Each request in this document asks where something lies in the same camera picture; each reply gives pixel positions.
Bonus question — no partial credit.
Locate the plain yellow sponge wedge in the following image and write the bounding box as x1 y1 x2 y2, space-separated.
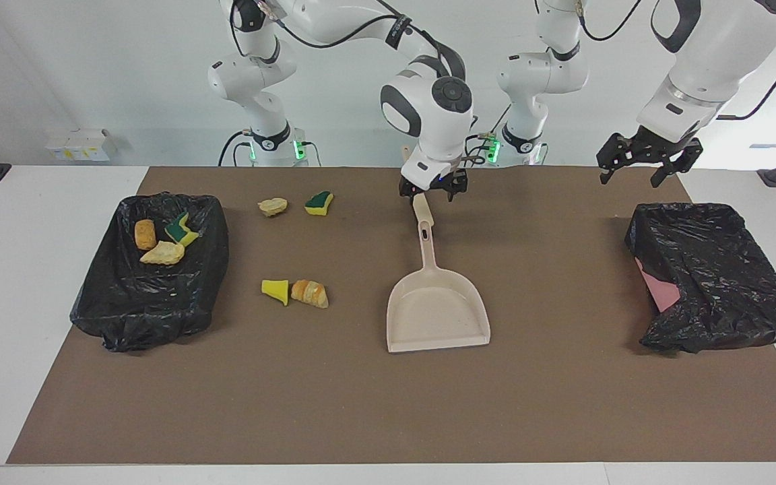
261 279 290 307

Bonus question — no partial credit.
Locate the brown paper table mat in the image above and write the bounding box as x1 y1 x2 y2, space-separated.
6 166 776 465

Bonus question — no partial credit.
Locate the tan cork-like lump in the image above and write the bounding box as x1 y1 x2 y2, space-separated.
134 219 158 251

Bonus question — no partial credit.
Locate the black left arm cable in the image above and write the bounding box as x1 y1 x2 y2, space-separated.
536 0 776 122

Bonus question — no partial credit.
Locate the black bag lined bin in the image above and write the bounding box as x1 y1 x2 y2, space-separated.
70 193 230 353

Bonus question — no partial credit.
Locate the crumpled black trash bag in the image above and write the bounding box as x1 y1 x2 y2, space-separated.
625 202 776 354

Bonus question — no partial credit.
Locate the white box with yellow labels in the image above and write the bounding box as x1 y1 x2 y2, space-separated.
44 128 118 162

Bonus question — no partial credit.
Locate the curved yellow green sponge piece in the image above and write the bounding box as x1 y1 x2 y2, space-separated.
164 212 200 248

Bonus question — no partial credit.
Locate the beige plastic dustpan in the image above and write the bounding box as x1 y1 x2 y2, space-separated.
387 219 491 354

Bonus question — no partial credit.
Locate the orange beige striped chunk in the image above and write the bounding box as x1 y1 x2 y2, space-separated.
291 279 329 309

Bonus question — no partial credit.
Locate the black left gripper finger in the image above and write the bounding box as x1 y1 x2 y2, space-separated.
597 143 631 185
651 155 689 188

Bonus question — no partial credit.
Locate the pink plastic bin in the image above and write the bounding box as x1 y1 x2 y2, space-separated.
636 259 682 313

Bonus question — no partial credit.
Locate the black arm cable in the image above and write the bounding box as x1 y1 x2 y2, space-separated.
536 0 776 122
230 0 490 166

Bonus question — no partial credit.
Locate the beige handled hand brush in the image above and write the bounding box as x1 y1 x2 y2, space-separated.
412 193 436 227

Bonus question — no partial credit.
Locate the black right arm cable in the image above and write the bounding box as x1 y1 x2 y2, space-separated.
230 0 490 166

